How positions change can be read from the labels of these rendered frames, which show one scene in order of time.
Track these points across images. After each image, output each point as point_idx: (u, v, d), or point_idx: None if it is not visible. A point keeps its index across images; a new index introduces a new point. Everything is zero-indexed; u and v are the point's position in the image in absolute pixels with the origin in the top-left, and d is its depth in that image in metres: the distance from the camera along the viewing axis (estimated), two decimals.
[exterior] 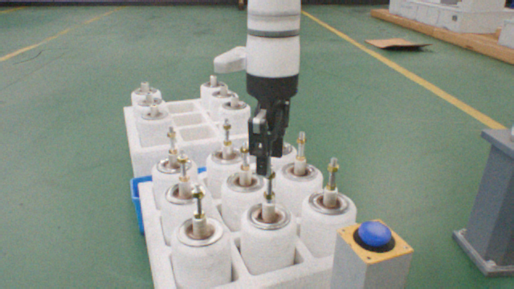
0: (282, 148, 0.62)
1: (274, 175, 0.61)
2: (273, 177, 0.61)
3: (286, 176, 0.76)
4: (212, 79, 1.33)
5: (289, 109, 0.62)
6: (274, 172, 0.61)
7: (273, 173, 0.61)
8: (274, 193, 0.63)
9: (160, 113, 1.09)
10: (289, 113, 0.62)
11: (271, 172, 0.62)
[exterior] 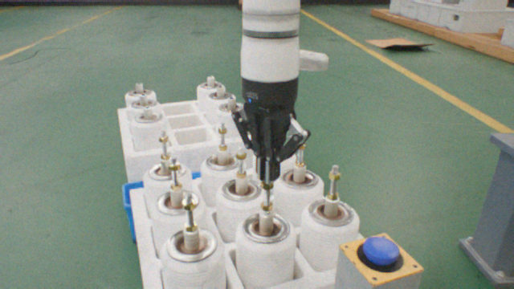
0: (265, 172, 0.55)
1: None
2: None
3: (285, 184, 0.72)
4: (209, 79, 1.29)
5: (287, 148, 0.50)
6: (263, 180, 0.57)
7: None
8: (263, 203, 0.59)
9: (154, 116, 1.05)
10: (286, 153, 0.50)
11: (261, 185, 0.57)
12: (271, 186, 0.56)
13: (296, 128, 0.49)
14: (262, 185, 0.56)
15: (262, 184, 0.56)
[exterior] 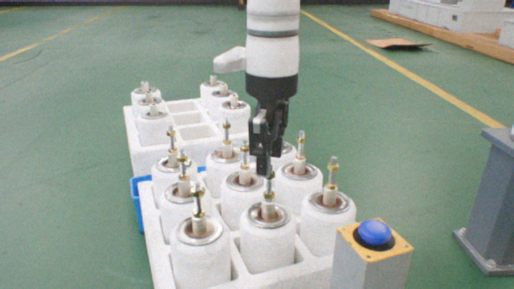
0: (281, 148, 0.62)
1: None
2: None
3: (286, 175, 0.76)
4: (212, 78, 1.33)
5: (287, 109, 0.62)
6: None
7: None
8: (267, 197, 0.62)
9: (160, 112, 1.09)
10: (287, 113, 0.62)
11: (271, 177, 0.60)
12: None
13: None
14: (274, 174, 0.61)
15: (273, 175, 0.60)
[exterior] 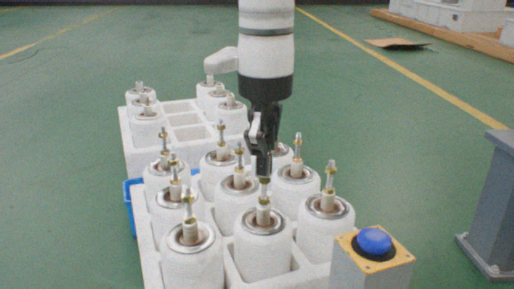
0: (271, 163, 0.57)
1: (267, 180, 0.58)
2: (267, 182, 0.58)
3: (282, 178, 0.73)
4: (208, 78, 1.30)
5: (279, 121, 0.58)
6: (269, 177, 0.58)
7: (267, 178, 0.58)
8: (269, 199, 0.60)
9: (154, 113, 1.06)
10: (279, 127, 0.59)
11: (267, 177, 0.59)
12: (259, 180, 0.58)
13: None
14: None
15: None
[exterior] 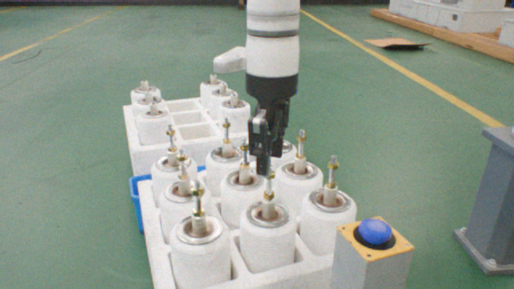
0: (282, 148, 0.62)
1: (271, 171, 0.61)
2: (272, 173, 0.62)
3: (286, 174, 0.76)
4: (212, 77, 1.33)
5: (288, 109, 0.62)
6: None
7: None
8: (266, 192, 0.63)
9: (160, 111, 1.08)
10: (288, 113, 0.62)
11: None
12: (272, 177, 0.60)
13: None
14: None
15: None
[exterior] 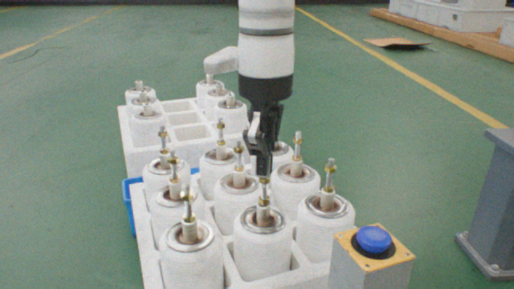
0: (271, 163, 0.57)
1: (259, 177, 0.58)
2: (259, 178, 0.59)
3: (282, 177, 0.73)
4: (208, 77, 1.30)
5: (280, 122, 0.58)
6: (261, 178, 0.58)
7: None
8: (260, 201, 0.59)
9: (153, 112, 1.06)
10: (279, 127, 0.59)
11: (265, 182, 0.58)
12: None
13: None
14: (268, 179, 0.58)
15: (267, 180, 0.58)
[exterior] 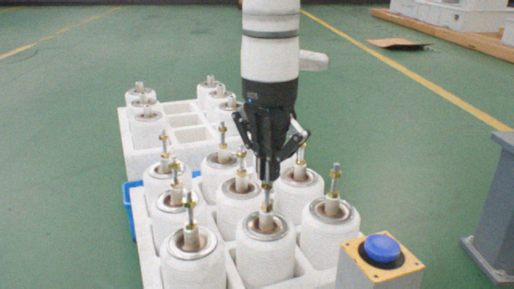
0: (265, 172, 0.55)
1: (261, 183, 0.57)
2: (261, 184, 0.57)
3: (285, 181, 0.72)
4: (209, 78, 1.29)
5: (287, 148, 0.50)
6: (263, 184, 0.56)
7: (262, 181, 0.57)
8: (263, 208, 0.58)
9: (154, 114, 1.04)
10: (286, 153, 0.50)
11: (267, 188, 0.56)
12: None
13: (296, 128, 0.49)
14: (271, 185, 0.56)
15: (270, 185, 0.56)
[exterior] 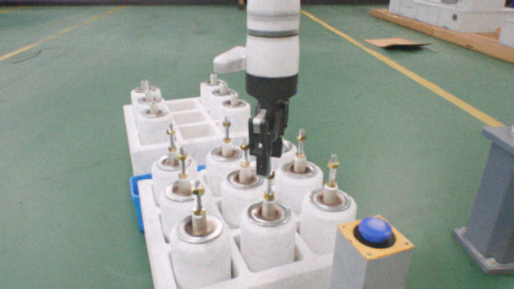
0: (281, 148, 0.62)
1: (271, 176, 0.60)
2: (270, 178, 0.60)
3: (286, 173, 0.76)
4: (212, 77, 1.33)
5: (288, 109, 0.62)
6: (274, 172, 0.61)
7: (271, 174, 0.60)
8: (274, 195, 0.62)
9: (160, 111, 1.09)
10: (288, 113, 0.62)
11: (274, 173, 0.62)
12: None
13: None
14: None
15: (272, 171, 0.62)
